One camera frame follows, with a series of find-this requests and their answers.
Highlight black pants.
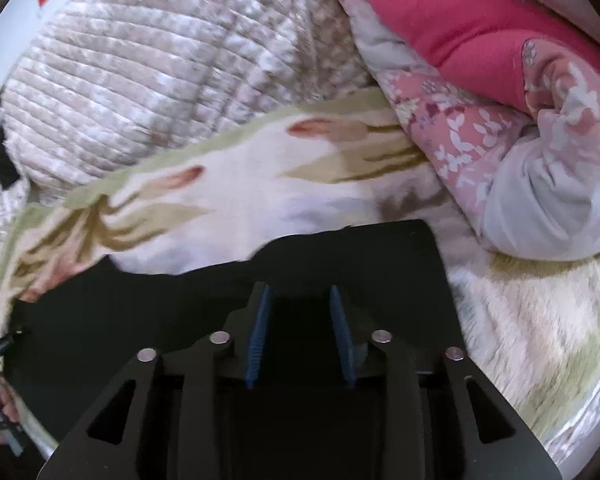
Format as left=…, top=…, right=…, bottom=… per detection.
left=7, top=222, right=460, bottom=479

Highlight floral fleece blanket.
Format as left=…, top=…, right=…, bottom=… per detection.
left=0, top=89, right=600, bottom=465

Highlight beige quilted bedspread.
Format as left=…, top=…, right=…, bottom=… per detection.
left=0, top=0, right=376, bottom=281

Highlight pink floral rolled comforter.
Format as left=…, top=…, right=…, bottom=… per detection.
left=339, top=0, right=600, bottom=261

